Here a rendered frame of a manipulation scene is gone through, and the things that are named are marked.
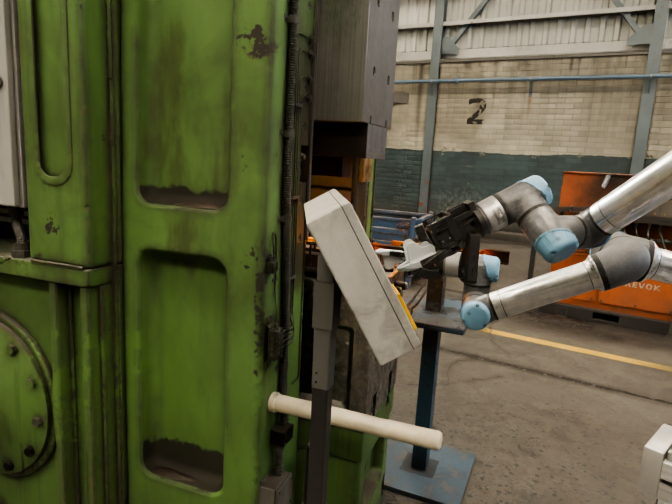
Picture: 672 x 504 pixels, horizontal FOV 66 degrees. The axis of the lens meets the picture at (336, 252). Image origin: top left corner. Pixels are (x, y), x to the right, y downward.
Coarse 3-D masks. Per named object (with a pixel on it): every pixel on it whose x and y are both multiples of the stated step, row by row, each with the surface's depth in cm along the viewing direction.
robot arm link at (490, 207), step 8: (488, 200) 112; (496, 200) 111; (480, 208) 112; (488, 208) 111; (496, 208) 110; (488, 216) 110; (496, 216) 111; (504, 216) 110; (488, 224) 111; (496, 224) 111; (504, 224) 112
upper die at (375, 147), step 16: (320, 128) 148; (336, 128) 146; (352, 128) 145; (368, 128) 144; (384, 128) 158; (320, 144) 149; (336, 144) 147; (352, 144) 145; (368, 144) 145; (384, 144) 160
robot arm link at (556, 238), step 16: (544, 208) 108; (528, 224) 108; (544, 224) 106; (560, 224) 105; (576, 224) 108; (544, 240) 105; (560, 240) 103; (576, 240) 104; (544, 256) 106; (560, 256) 106
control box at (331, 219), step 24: (336, 192) 106; (312, 216) 89; (336, 216) 84; (336, 240) 85; (360, 240) 85; (336, 264) 86; (360, 264) 86; (360, 288) 87; (384, 288) 87; (360, 312) 88; (384, 312) 88; (384, 336) 89; (408, 336) 89; (384, 360) 89
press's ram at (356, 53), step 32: (320, 0) 137; (352, 0) 134; (384, 0) 144; (320, 32) 139; (352, 32) 136; (384, 32) 147; (320, 64) 140; (352, 64) 137; (384, 64) 151; (320, 96) 141; (352, 96) 138; (384, 96) 154
